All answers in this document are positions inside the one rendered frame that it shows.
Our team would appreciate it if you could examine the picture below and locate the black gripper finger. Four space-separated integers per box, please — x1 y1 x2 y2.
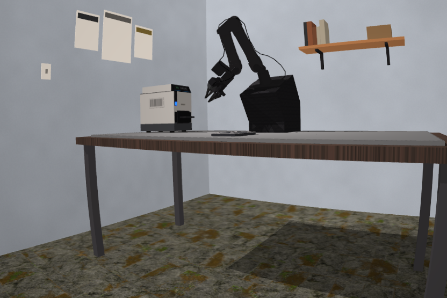
205 88 213 98
208 94 221 103

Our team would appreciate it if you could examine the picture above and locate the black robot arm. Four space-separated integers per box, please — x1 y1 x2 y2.
207 16 284 92

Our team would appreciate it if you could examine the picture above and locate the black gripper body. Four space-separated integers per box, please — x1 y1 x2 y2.
212 88 226 96

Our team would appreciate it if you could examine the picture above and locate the grey heat sealer housing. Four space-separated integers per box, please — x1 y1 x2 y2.
140 84 194 133

